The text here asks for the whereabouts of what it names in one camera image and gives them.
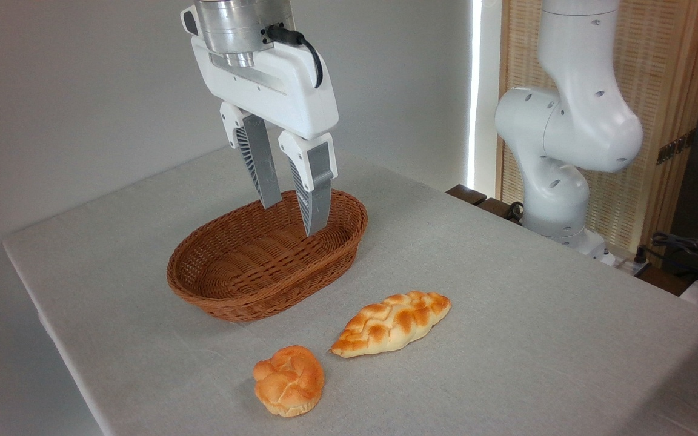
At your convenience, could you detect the dark metal screen hinge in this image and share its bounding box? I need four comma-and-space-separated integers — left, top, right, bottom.
656, 130, 697, 166

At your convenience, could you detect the white tablecloth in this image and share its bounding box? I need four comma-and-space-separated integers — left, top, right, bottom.
2, 136, 698, 436

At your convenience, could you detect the round knotted bread roll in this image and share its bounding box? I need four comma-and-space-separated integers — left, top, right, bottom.
253, 345, 326, 418

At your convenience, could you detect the brown oval wicker basket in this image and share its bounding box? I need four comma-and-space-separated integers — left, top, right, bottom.
167, 188, 369, 323

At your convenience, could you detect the white power strip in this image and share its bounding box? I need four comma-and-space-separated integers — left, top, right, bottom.
602, 249, 653, 277

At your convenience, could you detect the long braided bread loaf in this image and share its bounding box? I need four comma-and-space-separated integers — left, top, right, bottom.
330, 291, 452, 359

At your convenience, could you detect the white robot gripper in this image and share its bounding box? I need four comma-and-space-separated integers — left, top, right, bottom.
181, 6, 339, 237

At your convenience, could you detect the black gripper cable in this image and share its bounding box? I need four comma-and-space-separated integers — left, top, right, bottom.
264, 24, 324, 89

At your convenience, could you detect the dark brown wooden bench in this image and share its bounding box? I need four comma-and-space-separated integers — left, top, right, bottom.
445, 184, 524, 226

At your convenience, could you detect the black cable bundle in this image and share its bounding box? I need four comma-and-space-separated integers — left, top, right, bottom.
635, 231, 698, 286

